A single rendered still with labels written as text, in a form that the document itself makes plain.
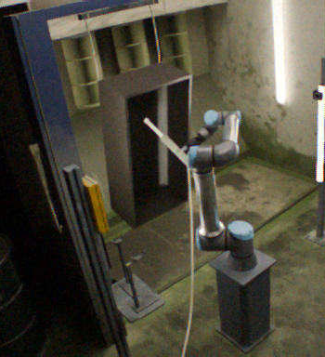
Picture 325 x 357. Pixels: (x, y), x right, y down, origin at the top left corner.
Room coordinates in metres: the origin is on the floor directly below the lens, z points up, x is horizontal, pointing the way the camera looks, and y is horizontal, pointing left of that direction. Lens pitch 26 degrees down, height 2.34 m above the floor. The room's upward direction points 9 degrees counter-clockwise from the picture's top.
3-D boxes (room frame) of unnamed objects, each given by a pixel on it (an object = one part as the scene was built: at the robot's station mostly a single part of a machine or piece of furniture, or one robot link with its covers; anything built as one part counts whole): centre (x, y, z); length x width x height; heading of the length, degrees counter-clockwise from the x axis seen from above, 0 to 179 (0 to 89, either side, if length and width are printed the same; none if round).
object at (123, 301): (1.68, 0.27, 0.78); 0.31 x 0.23 x 0.01; 33
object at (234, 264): (2.00, -0.41, 0.69); 0.19 x 0.19 x 0.10
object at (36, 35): (2.15, 0.57, 1.14); 0.18 x 0.18 x 2.29; 33
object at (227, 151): (2.19, -0.42, 1.43); 0.68 x 0.12 x 0.12; 164
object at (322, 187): (2.89, -1.33, 0.82); 0.05 x 0.05 x 1.64; 33
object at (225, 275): (2.00, -0.41, 0.32); 0.31 x 0.31 x 0.64; 33
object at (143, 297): (1.69, 0.25, 0.95); 0.26 x 0.15 x 0.32; 33
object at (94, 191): (1.63, 0.34, 1.42); 0.12 x 0.06 x 0.26; 33
